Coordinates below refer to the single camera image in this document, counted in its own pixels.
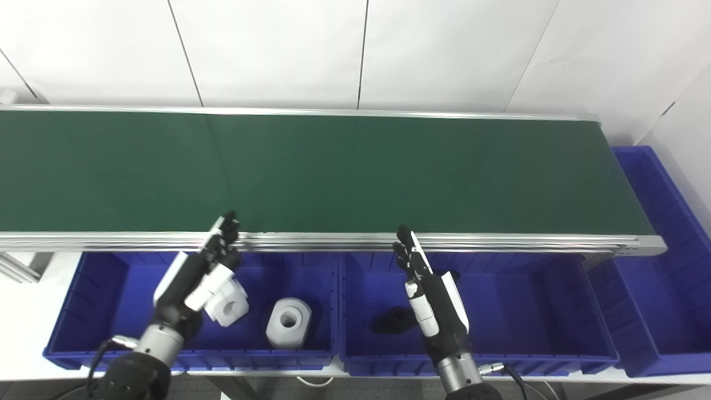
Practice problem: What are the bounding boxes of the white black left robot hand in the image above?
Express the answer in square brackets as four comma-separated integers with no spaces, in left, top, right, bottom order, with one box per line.
[153,210,243,339]

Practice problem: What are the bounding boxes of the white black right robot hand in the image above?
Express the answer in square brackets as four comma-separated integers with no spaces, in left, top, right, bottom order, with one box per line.
[392,224,472,364]

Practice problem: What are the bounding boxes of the white cylindrical part with holes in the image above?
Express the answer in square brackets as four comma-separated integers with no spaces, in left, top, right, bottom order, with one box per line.
[204,278,249,327]
[266,298,313,351]

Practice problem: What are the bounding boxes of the blue plastic bin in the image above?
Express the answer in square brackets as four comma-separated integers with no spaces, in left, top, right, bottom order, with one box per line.
[586,146,711,378]
[338,253,620,377]
[43,251,341,372]

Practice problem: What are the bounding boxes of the green conveyor belt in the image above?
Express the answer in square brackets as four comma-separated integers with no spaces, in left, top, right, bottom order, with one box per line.
[0,104,667,256]
[0,109,656,235]

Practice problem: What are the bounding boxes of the aluminium conveyor support leg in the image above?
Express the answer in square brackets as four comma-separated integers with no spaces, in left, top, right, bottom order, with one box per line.
[0,252,54,284]

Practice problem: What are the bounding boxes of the black ring-shaped part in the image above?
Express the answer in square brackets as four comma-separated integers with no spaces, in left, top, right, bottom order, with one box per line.
[370,307,417,335]

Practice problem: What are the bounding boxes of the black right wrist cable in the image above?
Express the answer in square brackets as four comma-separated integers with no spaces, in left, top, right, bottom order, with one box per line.
[479,362,529,400]

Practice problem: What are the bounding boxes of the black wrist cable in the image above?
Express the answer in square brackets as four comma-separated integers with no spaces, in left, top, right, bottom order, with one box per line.
[479,362,529,400]
[86,335,138,389]

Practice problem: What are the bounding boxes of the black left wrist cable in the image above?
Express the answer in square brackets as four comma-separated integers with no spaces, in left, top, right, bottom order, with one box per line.
[86,335,138,389]

